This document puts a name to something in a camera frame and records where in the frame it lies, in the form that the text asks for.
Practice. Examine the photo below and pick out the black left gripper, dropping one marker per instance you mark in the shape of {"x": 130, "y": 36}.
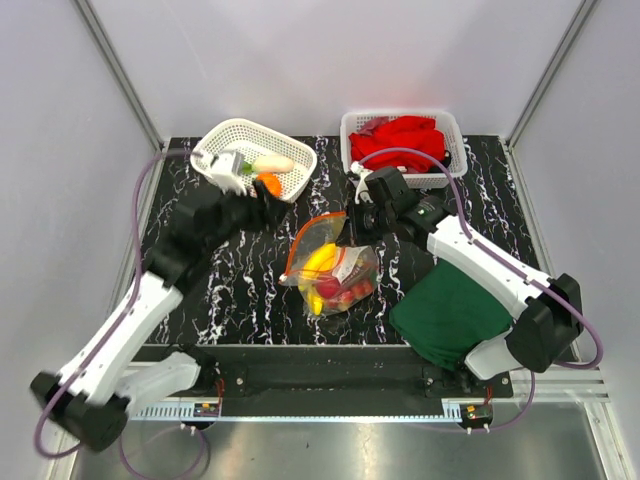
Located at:
{"x": 267, "y": 212}

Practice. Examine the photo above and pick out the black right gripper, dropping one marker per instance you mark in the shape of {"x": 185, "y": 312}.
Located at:
{"x": 351, "y": 235}

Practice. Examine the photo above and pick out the orange fake fruit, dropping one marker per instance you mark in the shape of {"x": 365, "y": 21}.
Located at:
{"x": 271, "y": 182}

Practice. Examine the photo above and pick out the pale cream fake food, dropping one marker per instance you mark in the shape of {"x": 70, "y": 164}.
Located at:
{"x": 268, "y": 164}

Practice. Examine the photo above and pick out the clear zip top bag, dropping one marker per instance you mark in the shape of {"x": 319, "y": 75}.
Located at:
{"x": 358, "y": 268}

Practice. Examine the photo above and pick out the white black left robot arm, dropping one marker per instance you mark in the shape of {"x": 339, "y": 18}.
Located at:
{"x": 91, "y": 397}

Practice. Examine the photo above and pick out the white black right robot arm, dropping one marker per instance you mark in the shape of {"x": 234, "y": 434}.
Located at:
{"x": 546, "y": 311}

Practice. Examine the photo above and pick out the yellow fake banana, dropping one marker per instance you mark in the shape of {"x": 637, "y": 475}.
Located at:
{"x": 322, "y": 262}

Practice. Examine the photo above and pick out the red fake apple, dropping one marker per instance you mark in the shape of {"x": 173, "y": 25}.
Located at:
{"x": 328, "y": 287}

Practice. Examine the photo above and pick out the white oval perforated basket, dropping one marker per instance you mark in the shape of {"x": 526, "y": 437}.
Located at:
{"x": 253, "y": 140}

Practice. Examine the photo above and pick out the red cloth in basket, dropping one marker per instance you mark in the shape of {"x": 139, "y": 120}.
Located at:
{"x": 412, "y": 132}

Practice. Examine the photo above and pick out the white rectangular slotted basket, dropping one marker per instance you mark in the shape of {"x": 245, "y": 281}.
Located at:
{"x": 446, "y": 123}

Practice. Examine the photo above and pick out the folded green cloth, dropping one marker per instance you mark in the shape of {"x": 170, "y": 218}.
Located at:
{"x": 446, "y": 314}

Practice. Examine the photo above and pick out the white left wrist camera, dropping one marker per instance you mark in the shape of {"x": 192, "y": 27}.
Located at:
{"x": 225, "y": 171}

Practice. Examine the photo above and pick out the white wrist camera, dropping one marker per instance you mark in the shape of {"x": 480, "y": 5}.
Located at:
{"x": 359, "y": 174}
{"x": 225, "y": 171}

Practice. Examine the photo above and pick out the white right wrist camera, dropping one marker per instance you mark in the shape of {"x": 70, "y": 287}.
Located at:
{"x": 359, "y": 174}

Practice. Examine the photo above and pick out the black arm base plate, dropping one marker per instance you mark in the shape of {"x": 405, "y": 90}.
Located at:
{"x": 340, "y": 381}

